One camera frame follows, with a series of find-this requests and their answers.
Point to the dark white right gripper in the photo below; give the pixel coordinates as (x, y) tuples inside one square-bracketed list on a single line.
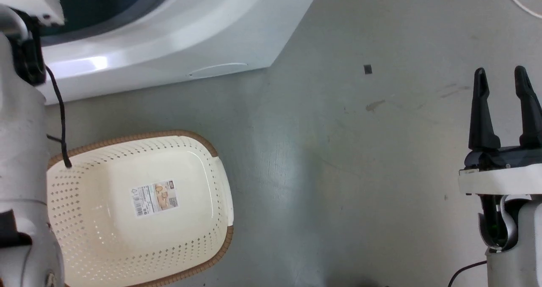
[(504, 179)]

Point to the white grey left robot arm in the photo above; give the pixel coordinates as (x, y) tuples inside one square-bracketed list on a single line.
[(19, 151)]

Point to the grey washing machine door seal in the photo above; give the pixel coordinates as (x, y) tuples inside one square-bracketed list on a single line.
[(139, 7)]

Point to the white washing machine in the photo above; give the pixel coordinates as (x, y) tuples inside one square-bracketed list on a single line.
[(220, 20)]

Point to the oval washing machine filter cover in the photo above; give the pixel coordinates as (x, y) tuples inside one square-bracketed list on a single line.
[(218, 70)]

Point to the cream perforated laundry basket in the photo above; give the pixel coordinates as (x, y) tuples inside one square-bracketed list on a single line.
[(110, 232)]

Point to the small black tape piece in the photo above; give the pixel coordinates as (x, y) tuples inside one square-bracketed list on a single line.
[(368, 69)]

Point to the paper label sticker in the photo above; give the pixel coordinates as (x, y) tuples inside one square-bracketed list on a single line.
[(155, 198)]

